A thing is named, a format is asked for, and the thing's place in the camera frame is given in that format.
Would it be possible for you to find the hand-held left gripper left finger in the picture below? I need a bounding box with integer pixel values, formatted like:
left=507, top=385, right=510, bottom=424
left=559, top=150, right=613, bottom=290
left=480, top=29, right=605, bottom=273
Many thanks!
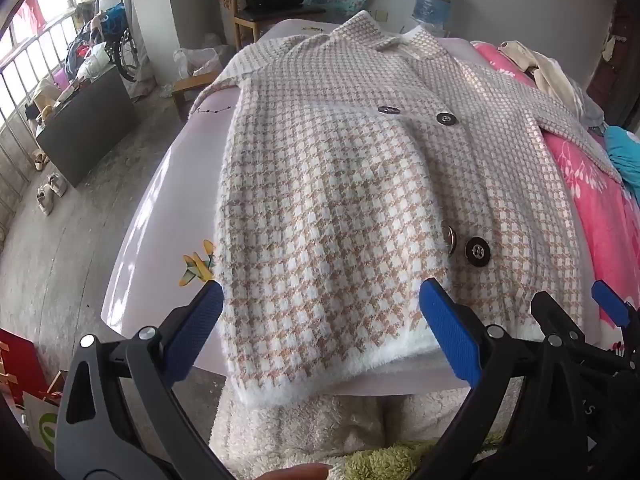
left=54, top=279, right=225, bottom=480

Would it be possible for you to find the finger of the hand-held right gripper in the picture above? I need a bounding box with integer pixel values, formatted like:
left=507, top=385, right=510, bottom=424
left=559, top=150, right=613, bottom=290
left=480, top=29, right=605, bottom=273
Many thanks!
left=530, top=290, right=587, bottom=347
left=591, top=280, right=640, bottom=343

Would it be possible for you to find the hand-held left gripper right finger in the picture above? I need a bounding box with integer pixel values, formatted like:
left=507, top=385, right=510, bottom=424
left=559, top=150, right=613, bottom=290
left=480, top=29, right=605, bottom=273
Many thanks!
left=419, top=277, right=588, bottom=480

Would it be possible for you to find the beige white houndstooth coat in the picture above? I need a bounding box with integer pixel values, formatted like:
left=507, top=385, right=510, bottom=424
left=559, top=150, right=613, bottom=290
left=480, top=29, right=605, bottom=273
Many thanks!
left=192, top=10, right=623, bottom=408

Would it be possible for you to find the beige clothes pile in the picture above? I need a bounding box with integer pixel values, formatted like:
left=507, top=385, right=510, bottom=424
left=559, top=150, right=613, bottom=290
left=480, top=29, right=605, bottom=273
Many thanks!
left=497, top=40, right=583, bottom=111

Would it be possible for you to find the person's left hand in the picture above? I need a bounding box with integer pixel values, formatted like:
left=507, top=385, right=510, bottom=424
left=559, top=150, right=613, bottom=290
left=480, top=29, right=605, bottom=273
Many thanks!
left=262, top=462, right=332, bottom=480

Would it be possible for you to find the pink floral blanket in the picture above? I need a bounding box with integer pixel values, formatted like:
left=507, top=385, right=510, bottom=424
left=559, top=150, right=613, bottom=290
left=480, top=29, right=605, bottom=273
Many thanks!
left=472, top=40, right=640, bottom=356

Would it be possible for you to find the white fluffy robe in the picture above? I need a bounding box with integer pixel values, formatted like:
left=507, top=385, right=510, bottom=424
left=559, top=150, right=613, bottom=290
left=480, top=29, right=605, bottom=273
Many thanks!
left=209, top=355, right=523, bottom=480

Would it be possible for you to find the green fluffy garment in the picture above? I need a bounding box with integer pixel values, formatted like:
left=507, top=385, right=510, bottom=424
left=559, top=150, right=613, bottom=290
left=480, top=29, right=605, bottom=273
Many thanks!
left=345, top=437, right=503, bottom=480

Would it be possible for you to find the red box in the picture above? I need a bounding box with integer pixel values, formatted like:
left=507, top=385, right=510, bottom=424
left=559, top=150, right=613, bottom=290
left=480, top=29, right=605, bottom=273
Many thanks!
left=0, top=327, right=48, bottom=411

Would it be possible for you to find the white green paper bag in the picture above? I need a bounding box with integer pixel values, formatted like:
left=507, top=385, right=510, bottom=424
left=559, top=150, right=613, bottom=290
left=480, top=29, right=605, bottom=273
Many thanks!
left=22, top=392, right=66, bottom=461

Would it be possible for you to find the dark cabinet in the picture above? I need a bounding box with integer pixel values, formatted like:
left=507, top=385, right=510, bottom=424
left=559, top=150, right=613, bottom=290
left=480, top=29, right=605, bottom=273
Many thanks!
left=35, top=65, right=138, bottom=188

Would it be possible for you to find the low wooden stool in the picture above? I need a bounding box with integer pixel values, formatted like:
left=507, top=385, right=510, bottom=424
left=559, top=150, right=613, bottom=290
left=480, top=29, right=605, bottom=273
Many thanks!
left=172, top=72, right=221, bottom=121

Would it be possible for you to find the clear plastic bag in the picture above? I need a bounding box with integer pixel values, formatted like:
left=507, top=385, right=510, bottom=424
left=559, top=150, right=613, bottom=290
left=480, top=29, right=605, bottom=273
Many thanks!
left=173, top=46, right=231, bottom=81

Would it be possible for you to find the bicycle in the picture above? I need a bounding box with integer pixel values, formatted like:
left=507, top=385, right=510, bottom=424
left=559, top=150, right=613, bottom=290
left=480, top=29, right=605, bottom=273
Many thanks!
left=92, top=2, right=143, bottom=83

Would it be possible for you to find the metal window railing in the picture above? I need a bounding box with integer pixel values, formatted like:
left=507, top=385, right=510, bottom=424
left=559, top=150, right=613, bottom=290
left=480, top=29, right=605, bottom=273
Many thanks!
left=0, top=7, right=83, bottom=221

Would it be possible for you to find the wooden chair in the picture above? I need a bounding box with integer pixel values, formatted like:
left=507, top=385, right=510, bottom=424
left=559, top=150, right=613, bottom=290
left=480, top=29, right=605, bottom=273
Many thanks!
left=222, top=0, right=328, bottom=48

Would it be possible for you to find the red hanging garment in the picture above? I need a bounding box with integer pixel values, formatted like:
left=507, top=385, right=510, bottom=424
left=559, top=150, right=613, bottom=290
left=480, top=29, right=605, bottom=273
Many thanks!
left=15, top=0, right=56, bottom=26

